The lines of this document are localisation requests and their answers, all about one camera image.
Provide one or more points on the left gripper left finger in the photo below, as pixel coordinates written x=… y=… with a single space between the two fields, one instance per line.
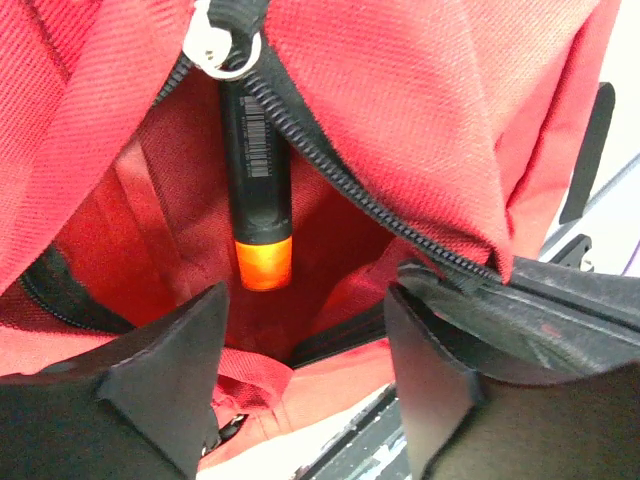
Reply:
x=137 y=407

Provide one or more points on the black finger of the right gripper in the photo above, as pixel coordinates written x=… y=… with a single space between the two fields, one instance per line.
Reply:
x=550 y=315

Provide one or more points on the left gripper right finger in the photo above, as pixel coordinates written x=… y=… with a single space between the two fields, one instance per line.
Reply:
x=471 y=412

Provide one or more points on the red backpack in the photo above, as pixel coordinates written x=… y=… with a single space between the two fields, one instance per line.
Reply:
x=438 y=132

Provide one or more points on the black orange marker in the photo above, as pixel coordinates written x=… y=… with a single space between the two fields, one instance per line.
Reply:
x=259 y=184

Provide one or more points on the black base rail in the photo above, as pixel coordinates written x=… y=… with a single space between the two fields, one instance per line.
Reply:
x=372 y=446

